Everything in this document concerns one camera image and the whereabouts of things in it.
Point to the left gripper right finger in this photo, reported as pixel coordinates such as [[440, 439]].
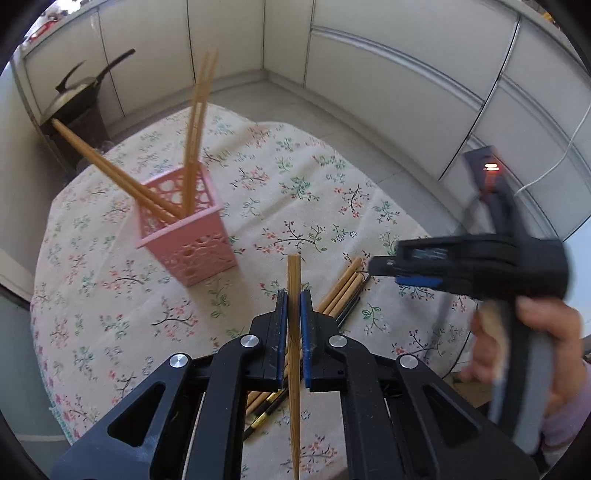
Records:
[[321, 371]]

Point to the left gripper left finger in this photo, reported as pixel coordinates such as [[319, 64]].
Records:
[[266, 371]]

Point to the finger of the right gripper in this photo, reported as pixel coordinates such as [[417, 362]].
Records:
[[383, 266], [419, 281]]

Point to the person's right hand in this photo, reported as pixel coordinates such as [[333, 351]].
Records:
[[570, 391]]

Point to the pink perforated utensil basket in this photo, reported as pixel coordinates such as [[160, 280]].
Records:
[[196, 247]]

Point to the floral tablecloth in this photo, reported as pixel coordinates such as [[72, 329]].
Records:
[[105, 314]]

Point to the wooden chopstick in basket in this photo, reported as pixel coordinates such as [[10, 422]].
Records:
[[134, 191], [115, 173]]

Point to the dark brown bin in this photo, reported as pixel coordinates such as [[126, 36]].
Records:
[[88, 125]]

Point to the black wok with lid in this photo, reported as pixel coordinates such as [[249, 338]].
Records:
[[72, 100]]

